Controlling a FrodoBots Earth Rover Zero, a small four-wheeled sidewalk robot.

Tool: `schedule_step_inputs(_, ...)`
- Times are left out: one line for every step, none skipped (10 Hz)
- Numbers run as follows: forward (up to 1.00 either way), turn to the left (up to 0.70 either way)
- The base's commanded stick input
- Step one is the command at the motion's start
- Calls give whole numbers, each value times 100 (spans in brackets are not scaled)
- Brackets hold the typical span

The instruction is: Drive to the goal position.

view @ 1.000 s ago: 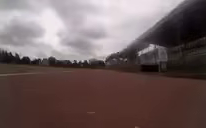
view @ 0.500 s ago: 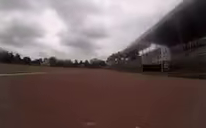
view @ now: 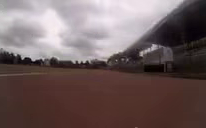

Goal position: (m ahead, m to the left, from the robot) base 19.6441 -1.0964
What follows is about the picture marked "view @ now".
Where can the red running track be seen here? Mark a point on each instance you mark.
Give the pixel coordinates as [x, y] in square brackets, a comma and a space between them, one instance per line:
[91, 100]

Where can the row of trees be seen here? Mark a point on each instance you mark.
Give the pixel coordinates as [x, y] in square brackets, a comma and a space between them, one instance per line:
[11, 58]

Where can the low distant buildings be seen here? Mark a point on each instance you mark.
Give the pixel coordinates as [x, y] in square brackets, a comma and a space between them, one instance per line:
[66, 62]

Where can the grandstand with dark roof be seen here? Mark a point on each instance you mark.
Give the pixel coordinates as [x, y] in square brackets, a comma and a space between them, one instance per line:
[191, 33]

